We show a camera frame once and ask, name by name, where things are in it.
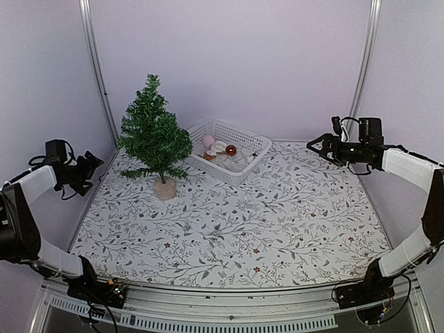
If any front aluminium rail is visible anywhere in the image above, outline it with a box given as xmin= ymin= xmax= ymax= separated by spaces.
xmin=30 ymin=273 xmax=438 ymax=332

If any red ball ornament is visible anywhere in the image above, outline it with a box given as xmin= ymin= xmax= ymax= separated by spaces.
xmin=225 ymin=145 xmax=237 ymax=156

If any pink pompom ornament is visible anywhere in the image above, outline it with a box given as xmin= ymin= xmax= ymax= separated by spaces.
xmin=203 ymin=135 xmax=216 ymax=148

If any white plastic basket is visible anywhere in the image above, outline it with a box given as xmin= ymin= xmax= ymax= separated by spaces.
xmin=185 ymin=119 xmax=272 ymax=186

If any clear led light string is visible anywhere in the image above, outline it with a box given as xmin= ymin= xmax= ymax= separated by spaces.
xmin=214 ymin=152 xmax=254 ymax=173

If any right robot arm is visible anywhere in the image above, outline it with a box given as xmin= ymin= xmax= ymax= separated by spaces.
xmin=307 ymin=117 xmax=443 ymax=305

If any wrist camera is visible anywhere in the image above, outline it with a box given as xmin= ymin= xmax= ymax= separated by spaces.
xmin=331 ymin=116 xmax=343 ymax=135
xmin=45 ymin=139 xmax=68 ymax=162

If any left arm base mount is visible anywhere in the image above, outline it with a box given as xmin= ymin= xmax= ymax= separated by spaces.
xmin=65 ymin=278 xmax=128 ymax=309

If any small green christmas tree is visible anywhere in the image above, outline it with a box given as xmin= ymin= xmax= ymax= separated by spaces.
xmin=118 ymin=74 xmax=193 ymax=201

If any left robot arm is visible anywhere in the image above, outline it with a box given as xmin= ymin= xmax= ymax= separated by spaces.
xmin=1 ymin=139 xmax=104 ymax=301

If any orange brown ornament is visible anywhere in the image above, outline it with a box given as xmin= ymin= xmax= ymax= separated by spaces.
xmin=204 ymin=153 xmax=216 ymax=161

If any left aluminium frame post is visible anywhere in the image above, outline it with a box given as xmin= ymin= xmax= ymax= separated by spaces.
xmin=78 ymin=0 xmax=119 ymax=146

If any aluminium frame post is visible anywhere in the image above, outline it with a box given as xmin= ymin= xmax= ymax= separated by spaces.
xmin=78 ymin=0 xmax=119 ymax=146
xmin=348 ymin=0 xmax=382 ymax=118

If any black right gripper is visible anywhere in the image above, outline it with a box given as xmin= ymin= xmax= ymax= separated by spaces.
xmin=307 ymin=133 xmax=369 ymax=167

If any right aluminium frame post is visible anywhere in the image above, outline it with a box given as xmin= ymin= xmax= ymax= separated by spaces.
xmin=348 ymin=0 xmax=382 ymax=118

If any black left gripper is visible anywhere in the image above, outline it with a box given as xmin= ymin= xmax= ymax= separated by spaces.
xmin=61 ymin=151 xmax=104 ymax=196

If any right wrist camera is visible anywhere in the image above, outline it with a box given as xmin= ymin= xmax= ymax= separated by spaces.
xmin=331 ymin=116 xmax=343 ymax=135

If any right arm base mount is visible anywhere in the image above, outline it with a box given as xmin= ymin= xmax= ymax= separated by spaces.
xmin=331 ymin=282 xmax=395 ymax=326

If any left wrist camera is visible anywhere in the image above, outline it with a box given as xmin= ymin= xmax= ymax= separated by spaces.
xmin=45 ymin=139 xmax=68 ymax=162

